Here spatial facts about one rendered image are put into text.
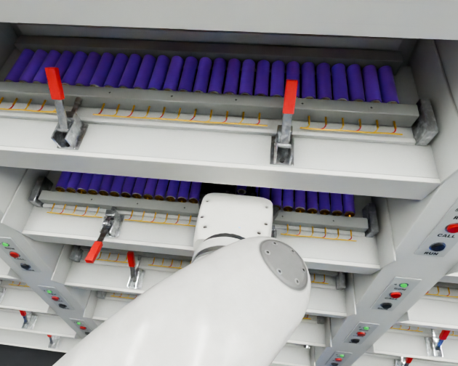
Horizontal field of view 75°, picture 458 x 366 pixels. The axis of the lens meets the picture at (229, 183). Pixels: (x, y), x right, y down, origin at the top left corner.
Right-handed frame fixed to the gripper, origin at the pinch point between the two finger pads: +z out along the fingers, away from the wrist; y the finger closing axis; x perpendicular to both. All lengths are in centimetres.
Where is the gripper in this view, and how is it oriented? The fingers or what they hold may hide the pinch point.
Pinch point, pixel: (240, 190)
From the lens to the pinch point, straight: 49.4
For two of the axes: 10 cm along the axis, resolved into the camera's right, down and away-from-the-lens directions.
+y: -9.9, -1.0, 1.0
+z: 1.4, -5.2, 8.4
